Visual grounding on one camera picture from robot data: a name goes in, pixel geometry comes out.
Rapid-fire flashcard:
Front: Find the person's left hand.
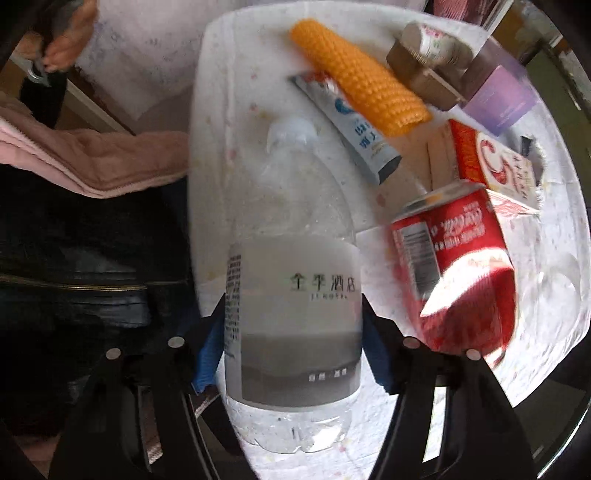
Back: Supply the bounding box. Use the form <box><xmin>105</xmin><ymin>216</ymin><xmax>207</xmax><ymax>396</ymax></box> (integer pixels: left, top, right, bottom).
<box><xmin>44</xmin><ymin>0</ymin><xmax>100</xmax><ymax>72</ymax></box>

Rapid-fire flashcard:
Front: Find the lilac cardboard box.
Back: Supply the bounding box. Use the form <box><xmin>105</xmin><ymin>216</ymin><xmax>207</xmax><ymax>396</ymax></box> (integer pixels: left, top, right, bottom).
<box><xmin>462</xmin><ymin>39</ymin><xmax>541</xmax><ymax>137</ymax></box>

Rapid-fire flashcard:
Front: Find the orange knitted corn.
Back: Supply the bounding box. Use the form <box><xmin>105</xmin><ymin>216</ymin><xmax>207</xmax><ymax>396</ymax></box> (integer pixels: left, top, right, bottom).
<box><xmin>290</xmin><ymin>18</ymin><xmax>432</xmax><ymax>137</ymax></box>

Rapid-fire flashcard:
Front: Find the clear plastic packaging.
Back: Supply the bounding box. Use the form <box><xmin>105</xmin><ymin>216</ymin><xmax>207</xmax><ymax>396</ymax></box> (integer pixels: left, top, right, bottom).
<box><xmin>540</xmin><ymin>254</ymin><xmax>583</xmax><ymax>317</ymax></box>

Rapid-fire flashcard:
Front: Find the red soda can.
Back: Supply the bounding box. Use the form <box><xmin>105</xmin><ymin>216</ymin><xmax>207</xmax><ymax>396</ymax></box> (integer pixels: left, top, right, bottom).
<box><xmin>390</xmin><ymin>182</ymin><xmax>518</xmax><ymax>365</ymax></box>

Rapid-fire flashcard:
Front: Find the clear plastic water bottle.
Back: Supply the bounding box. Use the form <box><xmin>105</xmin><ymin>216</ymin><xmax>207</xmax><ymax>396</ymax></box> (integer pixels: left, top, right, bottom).
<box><xmin>224</xmin><ymin>117</ymin><xmax>365</xmax><ymax>455</ymax></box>

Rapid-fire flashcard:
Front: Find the white pill bottle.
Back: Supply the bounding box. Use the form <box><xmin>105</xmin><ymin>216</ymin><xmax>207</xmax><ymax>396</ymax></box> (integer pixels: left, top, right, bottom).
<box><xmin>401</xmin><ymin>22</ymin><xmax>472</xmax><ymax>68</ymax></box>

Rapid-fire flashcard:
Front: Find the blue white toothpaste tube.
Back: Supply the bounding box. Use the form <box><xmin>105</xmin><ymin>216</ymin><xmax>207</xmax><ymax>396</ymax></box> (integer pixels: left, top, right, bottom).
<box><xmin>291</xmin><ymin>73</ymin><xmax>402</xmax><ymax>185</ymax></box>

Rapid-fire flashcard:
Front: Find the brown cardboard box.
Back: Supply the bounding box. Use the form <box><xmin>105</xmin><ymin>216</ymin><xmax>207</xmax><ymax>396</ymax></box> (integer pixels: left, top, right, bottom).
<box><xmin>385</xmin><ymin>39</ymin><xmax>467</xmax><ymax>112</ymax></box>

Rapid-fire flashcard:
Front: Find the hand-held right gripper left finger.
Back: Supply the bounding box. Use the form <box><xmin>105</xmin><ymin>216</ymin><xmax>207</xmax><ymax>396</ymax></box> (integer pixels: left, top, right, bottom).
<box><xmin>48</xmin><ymin>292</ymin><xmax>227</xmax><ymax>480</ymax></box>

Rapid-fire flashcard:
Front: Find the red white carton box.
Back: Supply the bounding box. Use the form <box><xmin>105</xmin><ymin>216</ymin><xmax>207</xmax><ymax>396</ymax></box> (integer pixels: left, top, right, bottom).
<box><xmin>427</xmin><ymin>119</ymin><xmax>546</xmax><ymax>215</ymax></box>

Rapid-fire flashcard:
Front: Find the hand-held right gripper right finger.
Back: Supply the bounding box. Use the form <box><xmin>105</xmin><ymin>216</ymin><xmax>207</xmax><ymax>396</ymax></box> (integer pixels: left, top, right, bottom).
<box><xmin>361</xmin><ymin>294</ymin><xmax>550</xmax><ymax>480</ymax></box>

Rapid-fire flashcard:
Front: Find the pink jacket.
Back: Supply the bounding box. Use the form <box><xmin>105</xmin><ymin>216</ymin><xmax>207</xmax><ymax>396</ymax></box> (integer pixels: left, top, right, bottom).
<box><xmin>0</xmin><ymin>92</ymin><xmax>192</xmax><ymax>199</ymax></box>

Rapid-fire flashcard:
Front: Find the white speckled tablecloth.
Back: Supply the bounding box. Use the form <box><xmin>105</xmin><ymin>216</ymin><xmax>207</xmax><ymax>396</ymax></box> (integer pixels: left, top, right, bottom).
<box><xmin>187</xmin><ymin>0</ymin><xmax>591</xmax><ymax>416</ymax></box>

